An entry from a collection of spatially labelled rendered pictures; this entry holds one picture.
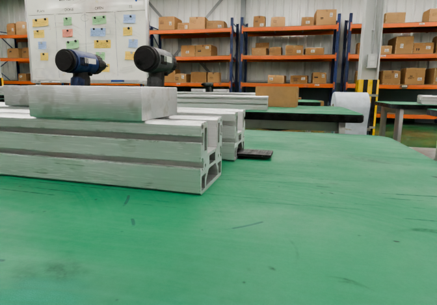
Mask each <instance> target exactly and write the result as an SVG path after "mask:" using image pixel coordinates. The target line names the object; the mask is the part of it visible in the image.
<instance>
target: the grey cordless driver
mask: <svg viewBox="0 0 437 305"><path fill-rule="evenodd" d="M133 60H134V63H135V66H136V67H137V68H138V69H139V70H141V71H143V72H147V73H148V75H149V77H148V78H147V86H152V87H155V86H161V87H165V76H168V75H169V74H170V73H172V72H174V70H175V69H176V67H177V66H176V65H177V60H176V58H175V56H173V54H171V53H169V52H167V51H165V50H162V49H159V48H156V47H152V46H140V47H139V48H138V49H137V50H136V51H135V54H134V57H133Z"/></svg>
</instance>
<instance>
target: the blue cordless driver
mask: <svg viewBox="0 0 437 305"><path fill-rule="evenodd" d="M55 64H56V66H57V68H58V69H59V70H60V71H62V72H66V73H72V74H73V77H71V79H70V86H81V85H82V86H90V76H92V74H94V75H96V74H99V73H101V72H102V71H103V70H104V69H106V67H108V65H106V63H105V61H103V60H102V58H101V57H100V56H98V55H95V54H92V53H87V52H84V51H77V50H72V49H61V50H59V51H58V52H57V54H56V55H55Z"/></svg>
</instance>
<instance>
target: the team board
mask: <svg viewBox="0 0 437 305"><path fill-rule="evenodd" d="M25 12H26V21H27V38H28V46H29V63H30V72H31V82H32V83H36V85H41V83H70V79H71V77H73V74H72V73H66V72H62V71H60V70H59V69H58V68H57V66H56V64H55V55H56V54H57V52H58V51H59V50H61V49H72V50H77V51H84V52H87V53H92V54H95V55H98V56H100V57H101V58H102V60H103V61H105V63H106V65H108V67H106V69H104V70H103V71H102V72H101V73H99V74H96V75H94V74H92V76H90V83H110V84H143V85H144V86H147V78H148V77H149V75H148V73H147V72H143V71H141V70H139V69H138V68H137V67H136V66H135V63H134V60H133V57H134V54H135V51H136V50H137V49H138V48H139V47H140V46H149V45H150V29H149V0H25Z"/></svg>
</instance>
